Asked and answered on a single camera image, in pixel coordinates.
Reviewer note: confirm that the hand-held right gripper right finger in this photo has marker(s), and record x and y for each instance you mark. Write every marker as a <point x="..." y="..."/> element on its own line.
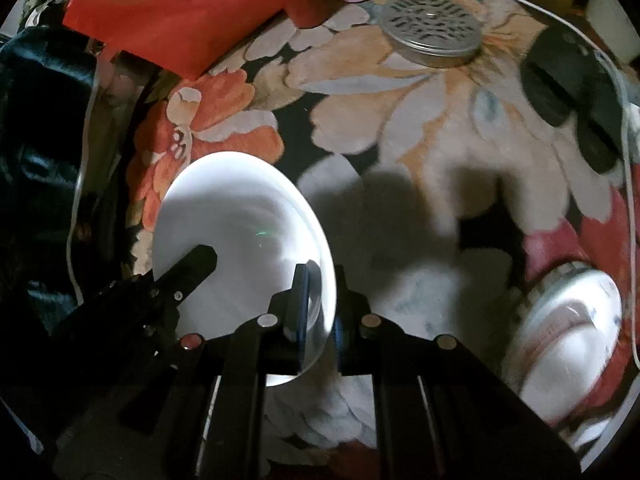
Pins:
<point x="342" y="332"/>

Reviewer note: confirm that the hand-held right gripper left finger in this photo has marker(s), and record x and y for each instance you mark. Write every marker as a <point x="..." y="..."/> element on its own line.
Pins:
<point x="301" y="310"/>

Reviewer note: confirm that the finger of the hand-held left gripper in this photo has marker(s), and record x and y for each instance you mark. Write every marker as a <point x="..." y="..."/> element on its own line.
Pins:
<point x="192" y="270"/>

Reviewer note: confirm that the white bowl with red outside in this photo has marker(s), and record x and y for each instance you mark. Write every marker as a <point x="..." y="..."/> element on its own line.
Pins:
<point x="240" y="210"/>

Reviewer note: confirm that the white plate with dark petals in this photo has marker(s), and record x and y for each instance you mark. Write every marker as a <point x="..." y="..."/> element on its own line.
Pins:
<point x="512" y="345"/>

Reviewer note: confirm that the white bear print plate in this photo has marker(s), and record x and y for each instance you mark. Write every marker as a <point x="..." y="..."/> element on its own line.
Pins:
<point x="570" y="345"/>

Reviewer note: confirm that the teal velvet blanket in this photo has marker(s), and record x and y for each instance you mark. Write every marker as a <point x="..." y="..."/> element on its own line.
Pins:
<point x="40" y="160"/>

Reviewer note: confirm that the floral rug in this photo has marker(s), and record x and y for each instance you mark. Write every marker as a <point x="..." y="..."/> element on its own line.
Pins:
<point x="425" y="160"/>

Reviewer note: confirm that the red paper bag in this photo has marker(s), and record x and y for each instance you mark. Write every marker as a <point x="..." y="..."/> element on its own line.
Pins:
<point x="170" y="10"/>

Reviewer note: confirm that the round perforated metal tin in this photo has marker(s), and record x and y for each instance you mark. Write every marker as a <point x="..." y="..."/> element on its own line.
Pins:
<point x="430" y="30"/>

